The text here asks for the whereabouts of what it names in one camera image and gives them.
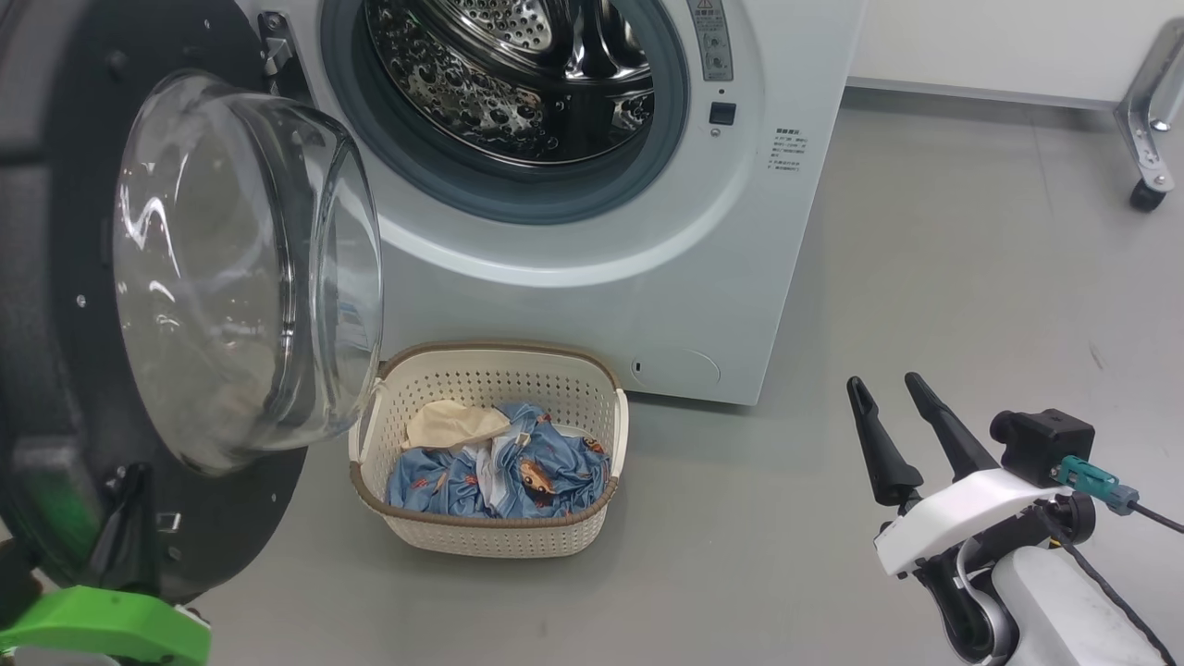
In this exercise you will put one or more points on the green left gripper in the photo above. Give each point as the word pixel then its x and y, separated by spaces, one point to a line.
pixel 102 624

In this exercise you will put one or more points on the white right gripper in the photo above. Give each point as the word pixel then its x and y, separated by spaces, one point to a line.
pixel 962 513

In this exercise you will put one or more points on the washing machine glass door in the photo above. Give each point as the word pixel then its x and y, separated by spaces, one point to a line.
pixel 55 305

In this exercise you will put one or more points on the blue cartoon print garment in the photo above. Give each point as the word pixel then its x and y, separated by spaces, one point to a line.
pixel 444 486

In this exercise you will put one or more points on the cream beige garment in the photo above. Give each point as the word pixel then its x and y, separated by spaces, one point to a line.
pixel 449 425

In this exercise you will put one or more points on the white front-load washing machine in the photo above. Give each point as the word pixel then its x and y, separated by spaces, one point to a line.
pixel 592 296

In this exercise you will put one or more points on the grey rack leg with caster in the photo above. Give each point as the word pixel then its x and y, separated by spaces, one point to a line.
pixel 1152 120

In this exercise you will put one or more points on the cream perforated laundry basket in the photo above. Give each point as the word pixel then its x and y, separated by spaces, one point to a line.
pixel 499 375

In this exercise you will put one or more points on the grey warning label sticker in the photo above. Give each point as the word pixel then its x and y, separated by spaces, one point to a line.
pixel 710 42

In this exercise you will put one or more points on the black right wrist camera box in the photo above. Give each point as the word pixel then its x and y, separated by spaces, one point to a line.
pixel 1045 444

